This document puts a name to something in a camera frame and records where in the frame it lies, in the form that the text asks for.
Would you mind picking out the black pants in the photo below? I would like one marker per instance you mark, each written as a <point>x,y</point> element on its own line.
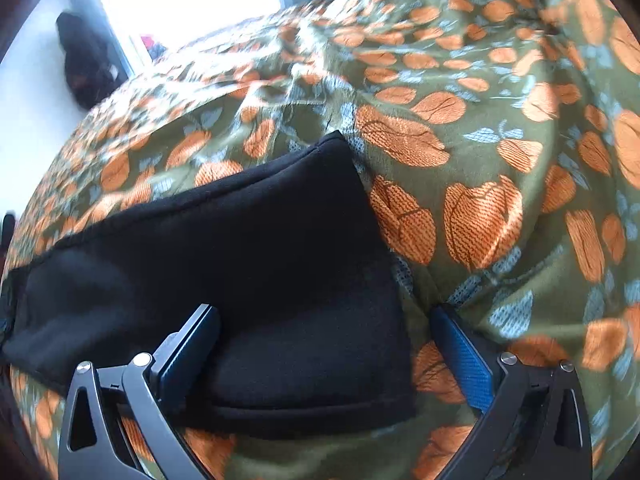
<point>250,260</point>

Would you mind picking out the colourful cloth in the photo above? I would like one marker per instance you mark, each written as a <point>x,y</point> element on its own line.
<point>154,47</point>

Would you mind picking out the green orange floral blanket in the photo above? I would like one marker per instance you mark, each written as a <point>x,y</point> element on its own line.
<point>500,160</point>

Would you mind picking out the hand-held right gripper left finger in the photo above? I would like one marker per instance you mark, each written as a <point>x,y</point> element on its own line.
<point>192,350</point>

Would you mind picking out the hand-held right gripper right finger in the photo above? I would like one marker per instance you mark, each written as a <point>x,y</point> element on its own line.
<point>465,355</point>

